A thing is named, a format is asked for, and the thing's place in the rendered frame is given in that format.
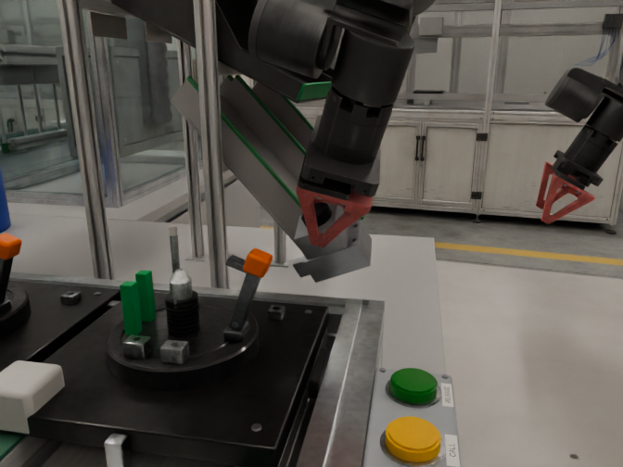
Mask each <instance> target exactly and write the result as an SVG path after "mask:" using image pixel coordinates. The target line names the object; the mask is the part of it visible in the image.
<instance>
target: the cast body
mask: <svg viewBox="0 0 623 467"><path fill-rule="evenodd" d="M314 208H315V213H316V219H317V224H318V229H319V233H321V234H323V233H325V232H326V231H327V229H328V228H329V227H330V226H331V225H332V224H333V223H334V222H335V221H336V220H337V219H338V218H339V217H340V216H341V215H342V214H343V213H344V211H343V209H342V207H341V206H338V205H334V204H330V205H327V204H326V203H323V202H320V203H316V204H314ZM295 242H296V243H297V245H298V246H299V248H300V250H301V252H302V253H303V255H304V256H303V257H300V258H297V259H294V260H293V264H292V265H293V267H294V268H295V270H296V271H297V273H298V274H299V276H300V277H305V276H308V275H310V276H311V277H312V279H313V280H314V281H315V282H316V283H318V282H321V281H323V280H326V279H330V278H333V277H336V276H339V275H342V274H345V273H348V272H352V271H357V270H359V269H363V268H366V267H369V266H371V255H372V238H371V237H370V235H369V233H368V232H367V230H366V228H365V227H364V225H363V223H362V221H355V222H354V223H353V224H352V225H351V226H349V227H348V228H346V229H345V230H344V231H343V232H341V233H340V234H339V235H338V236H337V237H336V238H335V239H334V240H332V241H331V242H330V243H329V244H328V245H327V246H326V247H319V246H314V245H312V244H311V242H310V238H309V235H308V230H307V226H306V222H305V219H304V216H303V214H302V215H300V216H299V223H298V227H297V230H296V234H295Z"/></svg>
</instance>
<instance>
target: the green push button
mask: <svg viewBox="0 0 623 467"><path fill-rule="evenodd" d="M390 391H391V393H392V394H393V395H394V396H395V397H396V398H399V399H401V400H403V401H406V402H410V403H425V402H428V401H430V400H432V399H434V398H435V397H436V395H437V391H438V381H437V379H436V378H435V377H434V376H433V375H432V374H430V373H429V372H426V371H424V370H421V369H416V368H405V369H401V370H398V371H396V372H394V373H393V374H392V375H391V377H390Z"/></svg>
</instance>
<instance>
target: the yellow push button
mask: <svg viewBox="0 0 623 467"><path fill-rule="evenodd" d="M440 441H441V436H440V432H439V430H438V429H437V428H436V426H434V425H433V424H432V423H430V422H428V421H426V420H424V419H421V418H418V417H412V416H406V417H400V418H398V419H396V420H394V421H392V422H391V423H389V424H388V426H387V429H386V446H387V448H388V450H389V451H390V452H391V453H392V454H393V455H395V456H396V457H398V458H400V459H402V460H405V461H411V462H424V461H430V460H432V459H434V458H435V457H436V456H437V455H438V454H439V451H440Z"/></svg>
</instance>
